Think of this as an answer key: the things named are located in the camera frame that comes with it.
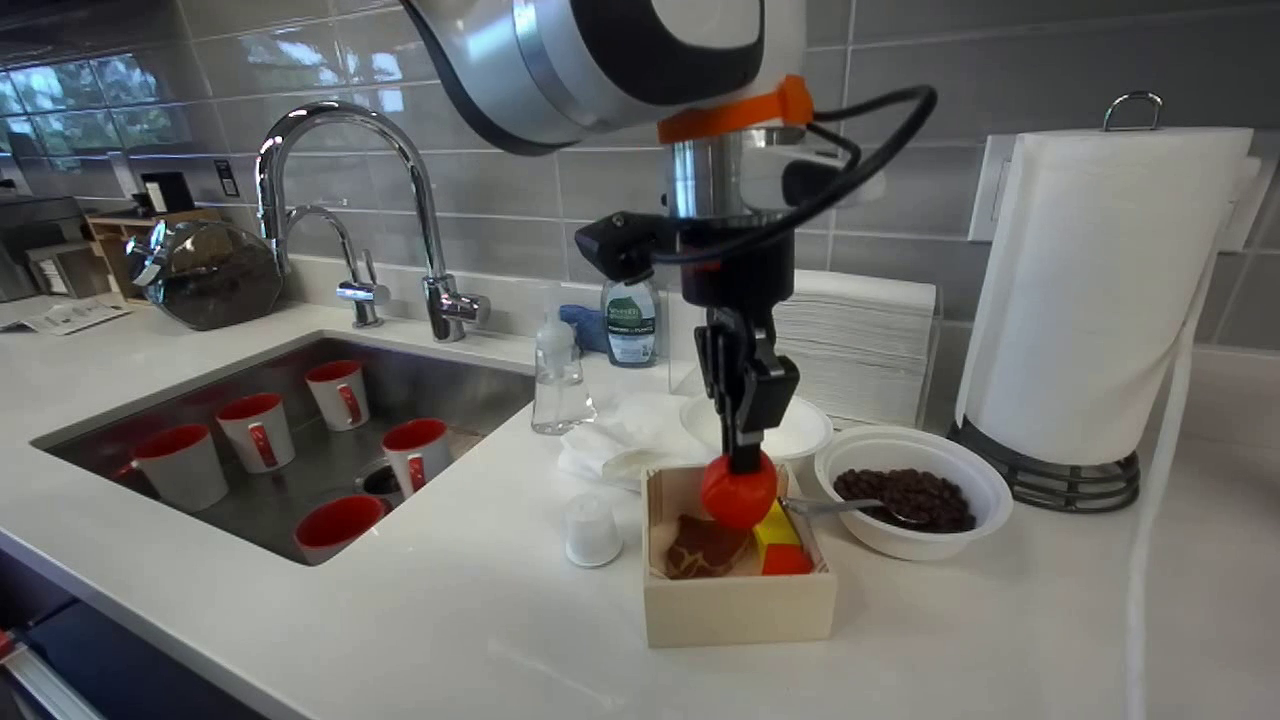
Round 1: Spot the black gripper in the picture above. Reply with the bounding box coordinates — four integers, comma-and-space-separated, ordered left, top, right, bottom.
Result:
675, 211, 803, 472

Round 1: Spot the red round toy object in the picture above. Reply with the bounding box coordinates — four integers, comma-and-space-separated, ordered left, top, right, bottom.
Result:
698, 451, 785, 532

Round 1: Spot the white ribbed container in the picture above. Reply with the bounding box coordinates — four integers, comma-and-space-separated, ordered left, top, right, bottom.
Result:
776, 272, 942, 431

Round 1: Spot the green label soap bottle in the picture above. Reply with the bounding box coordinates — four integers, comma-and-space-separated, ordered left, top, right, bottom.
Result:
597, 272, 664, 370

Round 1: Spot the yellow toy block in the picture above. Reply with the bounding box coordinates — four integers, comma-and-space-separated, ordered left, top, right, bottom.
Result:
750, 499, 808, 553

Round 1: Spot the metal spoon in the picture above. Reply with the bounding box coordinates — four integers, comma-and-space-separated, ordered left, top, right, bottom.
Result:
785, 493, 924, 528

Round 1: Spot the brown toy food piece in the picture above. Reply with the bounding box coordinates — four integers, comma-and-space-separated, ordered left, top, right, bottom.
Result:
659, 510, 750, 583

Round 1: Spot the blue sponge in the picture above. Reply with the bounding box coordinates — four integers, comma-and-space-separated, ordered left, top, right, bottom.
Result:
557, 299, 613, 356

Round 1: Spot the orange toy block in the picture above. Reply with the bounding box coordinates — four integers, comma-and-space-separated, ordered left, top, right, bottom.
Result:
755, 540, 821, 579

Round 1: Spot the clear plastic bottle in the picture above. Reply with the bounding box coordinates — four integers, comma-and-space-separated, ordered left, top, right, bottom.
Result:
529, 291, 590, 441

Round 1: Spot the white bowl with beans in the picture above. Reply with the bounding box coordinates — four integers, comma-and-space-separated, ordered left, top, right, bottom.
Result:
808, 419, 1017, 563

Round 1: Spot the small white plastic cup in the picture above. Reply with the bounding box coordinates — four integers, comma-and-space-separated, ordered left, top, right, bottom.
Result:
561, 497, 627, 572

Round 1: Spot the light wooden box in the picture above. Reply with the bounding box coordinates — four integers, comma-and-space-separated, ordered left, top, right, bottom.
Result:
640, 460, 839, 650

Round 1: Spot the stainless steel sink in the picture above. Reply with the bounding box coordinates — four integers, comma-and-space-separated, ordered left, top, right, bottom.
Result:
31, 330, 541, 572

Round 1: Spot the white cup red inside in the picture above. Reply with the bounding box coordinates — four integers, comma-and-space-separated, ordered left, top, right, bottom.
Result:
213, 388, 299, 477
378, 410, 455, 499
128, 419, 230, 515
299, 356, 376, 434

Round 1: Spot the tall chrome faucet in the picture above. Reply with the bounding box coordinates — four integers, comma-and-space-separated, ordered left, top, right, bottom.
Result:
253, 99, 494, 344

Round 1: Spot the white paper towel roll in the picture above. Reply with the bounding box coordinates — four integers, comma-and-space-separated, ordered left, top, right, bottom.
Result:
953, 123, 1270, 720

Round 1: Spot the small chrome side faucet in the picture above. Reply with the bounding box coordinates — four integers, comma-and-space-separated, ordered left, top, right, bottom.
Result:
282, 200, 391, 330

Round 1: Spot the all red mug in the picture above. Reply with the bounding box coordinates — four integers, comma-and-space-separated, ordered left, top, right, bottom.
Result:
286, 493, 391, 563

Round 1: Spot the dark shiny foil bag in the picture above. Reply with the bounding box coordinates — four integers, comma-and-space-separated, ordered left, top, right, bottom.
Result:
123, 208, 297, 337

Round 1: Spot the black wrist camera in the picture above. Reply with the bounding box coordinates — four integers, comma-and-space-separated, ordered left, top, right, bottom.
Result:
573, 208, 689, 279

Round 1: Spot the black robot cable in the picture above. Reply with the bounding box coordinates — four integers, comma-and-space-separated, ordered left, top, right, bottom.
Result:
664, 79, 938, 269

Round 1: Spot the black wire towel holder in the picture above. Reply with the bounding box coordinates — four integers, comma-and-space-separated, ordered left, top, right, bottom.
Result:
948, 84, 1173, 515

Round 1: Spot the small picture frame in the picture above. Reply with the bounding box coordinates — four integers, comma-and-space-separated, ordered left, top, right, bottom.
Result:
25, 236, 123, 302

